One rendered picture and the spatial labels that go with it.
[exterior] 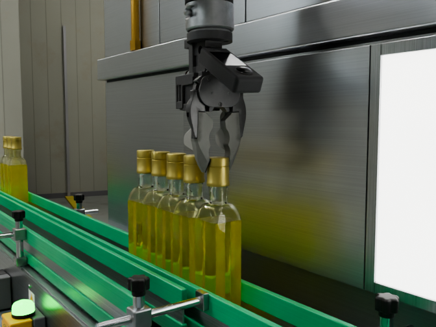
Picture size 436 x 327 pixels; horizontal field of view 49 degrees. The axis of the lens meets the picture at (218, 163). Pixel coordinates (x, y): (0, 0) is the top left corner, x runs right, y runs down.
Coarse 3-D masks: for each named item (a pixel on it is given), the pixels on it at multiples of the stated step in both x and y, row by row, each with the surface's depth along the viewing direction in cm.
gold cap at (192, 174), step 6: (186, 156) 78; (192, 156) 77; (186, 162) 78; (192, 162) 77; (186, 168) 78; (192, 168) 77; (198, 168) 77; (186, 174) 78; (192, 174) 77; (198, 174) 77; (186, 180) 78; (192, 180) 77; (198, 180) 77; (204, 180) 79
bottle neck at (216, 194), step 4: (208, 188) 74; (212, 188) 74; (216, 188) 73; (220, 188) 73; (224, 188) 74; (212, 192) 74; (216, 192) 73; (220, 192) 74; (224, 192) 74; (212, 196) 74; (216, 196) 74; (220, 196) 74; (224, 196) 74; (208, 200) 75; (212, 200) 74; (216, 200) 74; (220, 200) 74; (224, 200) 74
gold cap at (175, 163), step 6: (168, 156) 82; (174, 156) 82; (180, 156) 82; (168, 162) 83; (174, 162) 82; (180, 162) 82; (168, 168) 83; (174, 168) 82; (180, 168) 82; (168, 174) 83; (174, 174) 82; (180, 174) 82
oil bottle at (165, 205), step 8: (160, 200) 84; (168, 200) 82; (176, 200) 81; (160, 208) 83; (168, 208) 81; (160, 216) 83; (168, 216) 81; (160, 224) 84; (168, 224) 81; (160, 232) 84; (168, 232) 82; (160, 240) 84; (168, 240) 82; (160, 248) 84; (168, 248) 82; (160, 256) 84; (168, 256) 82; (160, 264) 84; (168, 264) 82
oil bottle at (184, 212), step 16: (176, 208) 79; (192, 208) 76; (176, 224) 79; (192, 224) 76; (176, 240) 79; (192, 240) 76; (176, 256) 79; (192, 256) 77; (176, 272) 80; (192, 272) 77
